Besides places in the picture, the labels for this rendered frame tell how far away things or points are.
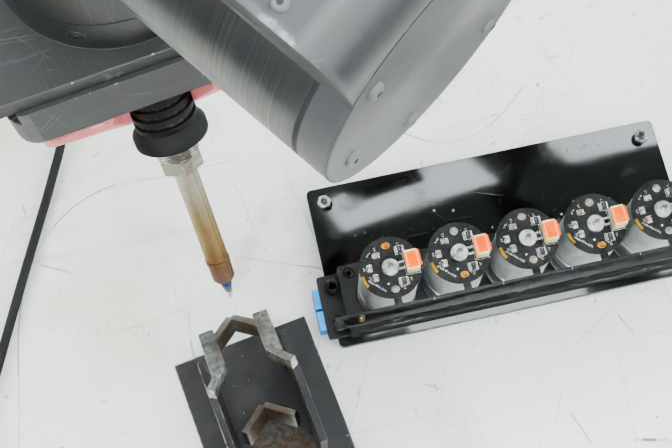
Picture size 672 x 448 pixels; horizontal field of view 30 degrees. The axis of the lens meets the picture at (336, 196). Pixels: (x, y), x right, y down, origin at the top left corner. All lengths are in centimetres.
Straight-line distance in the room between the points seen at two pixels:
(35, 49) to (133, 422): 27
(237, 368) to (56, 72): 26
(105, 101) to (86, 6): 4
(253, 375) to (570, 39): 22
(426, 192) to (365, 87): 37
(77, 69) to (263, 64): 11
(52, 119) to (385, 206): 26
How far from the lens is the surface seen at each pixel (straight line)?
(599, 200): 51
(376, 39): 18
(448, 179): 56
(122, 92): 32
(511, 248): 50
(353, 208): 56
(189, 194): 42
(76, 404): 56
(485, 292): 50
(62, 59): 31
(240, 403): 55
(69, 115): 32
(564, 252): 52
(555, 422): 56
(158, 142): 40
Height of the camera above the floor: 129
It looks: 73 degrees down
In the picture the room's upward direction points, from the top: straight up
